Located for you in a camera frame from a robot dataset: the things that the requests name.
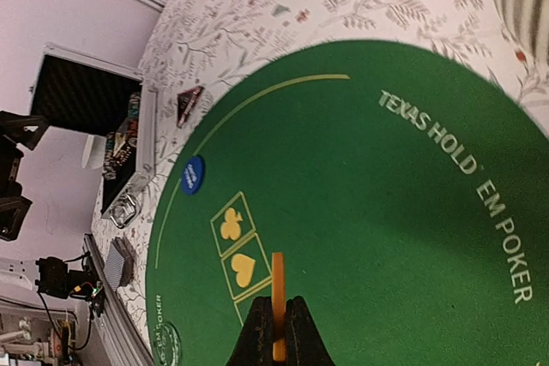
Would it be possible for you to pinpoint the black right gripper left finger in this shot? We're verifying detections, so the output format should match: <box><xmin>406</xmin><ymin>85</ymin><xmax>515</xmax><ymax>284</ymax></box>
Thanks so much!
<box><xmin>227</xmin><ymin>297</ymin><xmax>274</xmax><ymax>366</ymax></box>

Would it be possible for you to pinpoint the round green poker mat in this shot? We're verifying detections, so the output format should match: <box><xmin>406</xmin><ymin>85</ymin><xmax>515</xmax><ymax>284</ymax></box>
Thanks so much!
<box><xmin>146</xmin><ymin>41</ymin><xmax>548</xmax><ymax>365</ymax></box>

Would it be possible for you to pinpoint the orange big blind button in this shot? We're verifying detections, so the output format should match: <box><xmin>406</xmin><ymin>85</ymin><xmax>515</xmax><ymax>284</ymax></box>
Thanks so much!
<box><xmin>271</xmin><ymin>252</ymin><xmax>286</xmax><ymax>363</ymax></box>

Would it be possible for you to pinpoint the blue small blind button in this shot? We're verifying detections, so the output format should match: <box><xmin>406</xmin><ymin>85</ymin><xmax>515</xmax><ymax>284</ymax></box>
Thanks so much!
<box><xmin>181</xmin><ymin>155</ymin><xmax>205</xmax><ymax>195</ymax></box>

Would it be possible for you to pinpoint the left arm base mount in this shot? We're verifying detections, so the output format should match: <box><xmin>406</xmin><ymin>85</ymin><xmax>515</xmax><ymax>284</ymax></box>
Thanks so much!
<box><xmin>35</xmin><ymin>251</ymin><xmax>106</xmax><ymax>318</ymax></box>

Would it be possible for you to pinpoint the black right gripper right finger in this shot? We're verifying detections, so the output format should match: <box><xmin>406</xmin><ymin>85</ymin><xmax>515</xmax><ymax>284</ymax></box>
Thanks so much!
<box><xmin>284</xmin><ymin>296</ymin><xmax>335</xmax><ymax>366</ymax></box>

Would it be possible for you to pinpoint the white bowl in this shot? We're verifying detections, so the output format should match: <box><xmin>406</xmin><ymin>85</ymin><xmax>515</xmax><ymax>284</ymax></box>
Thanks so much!
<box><xmin>81</xmin><ymin>135</ymin><xmax>106</xmax><ymax>170</ymax></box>

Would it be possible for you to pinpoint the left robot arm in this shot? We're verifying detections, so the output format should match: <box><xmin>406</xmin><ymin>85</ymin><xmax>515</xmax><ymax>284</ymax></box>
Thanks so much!
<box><xmin>1</xmin><ymin>111</ymin><xmax>49</xmax><ymax>242</ymax></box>

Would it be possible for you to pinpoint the aluminium poker chip case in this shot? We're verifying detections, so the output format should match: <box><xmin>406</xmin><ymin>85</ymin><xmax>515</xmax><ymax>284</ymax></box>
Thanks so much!
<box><xmin>30</xmin><ymin>43</ymin><xmax>158</xmax><ymax>229</ymax></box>

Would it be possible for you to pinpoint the clear dealer button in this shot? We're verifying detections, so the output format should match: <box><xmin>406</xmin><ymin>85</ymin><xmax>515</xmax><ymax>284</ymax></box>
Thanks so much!
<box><xmin>153</xmin><ymin>322</ymin><xmax>182</xmax><ymax>366</ymax></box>

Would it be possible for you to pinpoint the clear red card box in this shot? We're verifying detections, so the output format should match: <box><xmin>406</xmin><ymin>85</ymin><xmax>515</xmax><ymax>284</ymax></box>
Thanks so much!
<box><xmin>177</xmin><ymin>86</ymin><xmax>203</xmax><ymax>129</ymax></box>

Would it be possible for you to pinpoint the blue playing card deck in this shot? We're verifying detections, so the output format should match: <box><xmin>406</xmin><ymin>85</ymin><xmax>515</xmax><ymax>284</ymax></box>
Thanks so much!
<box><xmin>104</xmin><ymin>236</ymin><xmax>136</xmax><ymax>291</ymax></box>

